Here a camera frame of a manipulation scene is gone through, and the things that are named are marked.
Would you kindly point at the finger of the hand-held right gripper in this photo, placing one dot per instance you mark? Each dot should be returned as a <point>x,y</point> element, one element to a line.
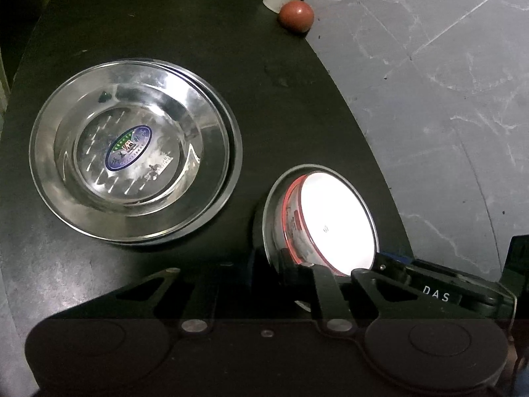
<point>446,285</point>

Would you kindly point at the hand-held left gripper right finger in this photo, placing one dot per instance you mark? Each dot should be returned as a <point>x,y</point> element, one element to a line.
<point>330,297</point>

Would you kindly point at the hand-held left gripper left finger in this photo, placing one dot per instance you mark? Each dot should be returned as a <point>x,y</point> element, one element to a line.
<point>202,297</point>

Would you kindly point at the white bowl with red rim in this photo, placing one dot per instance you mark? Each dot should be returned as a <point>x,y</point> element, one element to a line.
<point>339,219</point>
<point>291,215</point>

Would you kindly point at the steel bowl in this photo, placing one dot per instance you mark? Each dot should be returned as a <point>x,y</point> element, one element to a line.
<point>270,215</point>

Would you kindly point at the plain steel plate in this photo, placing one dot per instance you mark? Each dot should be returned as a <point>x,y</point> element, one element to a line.
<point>236,140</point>

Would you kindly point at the steel plate with oval sticker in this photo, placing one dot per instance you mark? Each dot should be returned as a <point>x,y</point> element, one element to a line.
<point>128,149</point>

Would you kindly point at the red ball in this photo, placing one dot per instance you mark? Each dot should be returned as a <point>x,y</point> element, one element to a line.
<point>296,15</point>

